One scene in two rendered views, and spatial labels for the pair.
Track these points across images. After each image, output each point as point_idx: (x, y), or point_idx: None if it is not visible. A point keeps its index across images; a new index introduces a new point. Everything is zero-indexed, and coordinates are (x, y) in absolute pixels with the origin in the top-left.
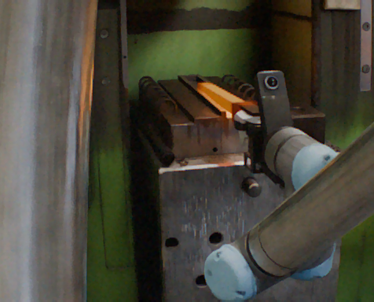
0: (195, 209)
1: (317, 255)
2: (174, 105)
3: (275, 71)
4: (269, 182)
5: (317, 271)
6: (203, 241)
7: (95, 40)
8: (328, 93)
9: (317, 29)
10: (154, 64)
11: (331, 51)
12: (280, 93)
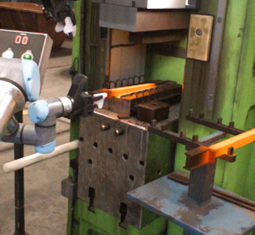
0: (89, 128)
1: (34, 141)
2: (107, 86)
3: (81, 74)
4: (114, 129)
5: (37, 149)
6: (91, 144)
7: (98, 51)
8: (187, 103)
9: (185, 67)
10: (166, 72)
11: (191, 81)
12: (77, 83)
